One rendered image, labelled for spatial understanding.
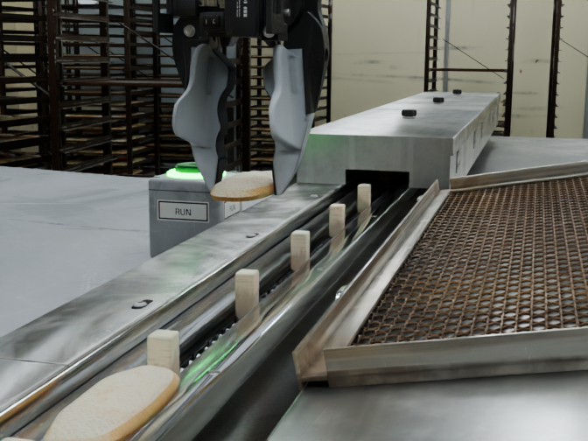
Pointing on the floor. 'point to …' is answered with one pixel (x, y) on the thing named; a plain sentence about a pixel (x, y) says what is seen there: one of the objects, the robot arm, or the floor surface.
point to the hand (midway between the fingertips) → (249, 171)
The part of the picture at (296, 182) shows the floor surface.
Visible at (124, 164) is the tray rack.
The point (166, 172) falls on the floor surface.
